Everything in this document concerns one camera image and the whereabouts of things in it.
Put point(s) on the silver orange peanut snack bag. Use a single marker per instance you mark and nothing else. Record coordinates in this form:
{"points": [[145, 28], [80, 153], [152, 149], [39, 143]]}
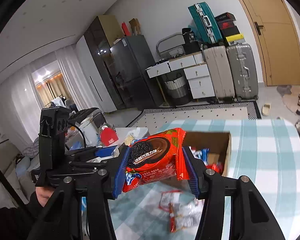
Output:
{"points": [[188, 215]]}

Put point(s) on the beige slipper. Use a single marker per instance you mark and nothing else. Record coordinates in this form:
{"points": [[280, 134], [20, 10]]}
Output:
{"points": [[266, 109]]}

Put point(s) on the red barcode snack packet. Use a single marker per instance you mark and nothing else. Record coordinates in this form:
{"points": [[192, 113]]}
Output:
{"points": [[217, 167]]}

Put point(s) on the person's left hand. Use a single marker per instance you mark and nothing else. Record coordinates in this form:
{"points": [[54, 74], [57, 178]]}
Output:
{"points": [[43, 194]]}

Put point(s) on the dotted floor rug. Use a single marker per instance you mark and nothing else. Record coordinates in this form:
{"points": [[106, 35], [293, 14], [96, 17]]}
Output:
{"points": [[153, 119]]}

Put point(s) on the red Oreo chocolate packet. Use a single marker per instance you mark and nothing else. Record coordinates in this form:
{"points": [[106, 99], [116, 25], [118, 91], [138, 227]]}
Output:
{"points": [[155, 158]]}

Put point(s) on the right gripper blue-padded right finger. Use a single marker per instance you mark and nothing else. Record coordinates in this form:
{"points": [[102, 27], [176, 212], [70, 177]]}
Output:
{"points": [[250, 216]]}

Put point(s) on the beige suitcase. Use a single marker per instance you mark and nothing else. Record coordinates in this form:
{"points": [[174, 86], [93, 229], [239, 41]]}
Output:
{"points": [[220, 73]]}

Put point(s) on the dark grey refrigerator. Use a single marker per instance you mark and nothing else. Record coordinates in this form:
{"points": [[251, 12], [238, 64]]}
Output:
{"points": [[132, 56]]}

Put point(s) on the black bag on desk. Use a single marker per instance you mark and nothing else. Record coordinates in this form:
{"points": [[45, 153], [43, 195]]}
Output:
{"points": [[188, 36]]}

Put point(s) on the stacked shoe boxes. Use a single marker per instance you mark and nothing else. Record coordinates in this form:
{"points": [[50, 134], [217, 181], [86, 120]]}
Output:
{"points": [[229, 31]]}

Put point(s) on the white drawer desk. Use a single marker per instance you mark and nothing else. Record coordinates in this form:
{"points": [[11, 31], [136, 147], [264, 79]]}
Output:
{"points": [[190, 70]]}

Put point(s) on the red white wafer packet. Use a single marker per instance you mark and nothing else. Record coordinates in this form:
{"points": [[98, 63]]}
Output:
{"points": [[167, 201]]}

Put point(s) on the teal plaid tablecloth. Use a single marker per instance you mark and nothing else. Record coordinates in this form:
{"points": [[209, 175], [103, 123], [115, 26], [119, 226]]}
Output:
{"points": [[267, 151]]}

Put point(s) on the blue cookie snack packet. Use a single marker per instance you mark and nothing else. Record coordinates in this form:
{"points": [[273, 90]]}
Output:
{"points": [[201, 154]]}

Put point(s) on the wooden door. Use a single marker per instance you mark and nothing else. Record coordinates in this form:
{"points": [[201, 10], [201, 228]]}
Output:
{"points": [[277, 41]]}

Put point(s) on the SF cardboard box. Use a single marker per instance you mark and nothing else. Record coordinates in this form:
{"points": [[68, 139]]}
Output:
{"points": [[218, 143]]}

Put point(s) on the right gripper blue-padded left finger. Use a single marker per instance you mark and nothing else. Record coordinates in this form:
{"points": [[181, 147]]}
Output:
{"points": [[61, 218]]}

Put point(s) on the teal suitcase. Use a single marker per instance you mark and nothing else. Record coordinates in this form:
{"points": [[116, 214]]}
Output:
{"points": [[206, 24]]}

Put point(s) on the silver aluminium suitcase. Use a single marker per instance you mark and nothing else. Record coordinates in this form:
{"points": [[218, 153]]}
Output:
{"points": [[243, 69]]}

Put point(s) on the woven laundry basket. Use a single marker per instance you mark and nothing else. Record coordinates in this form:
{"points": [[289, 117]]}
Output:
{"points": [[176, 86]]}

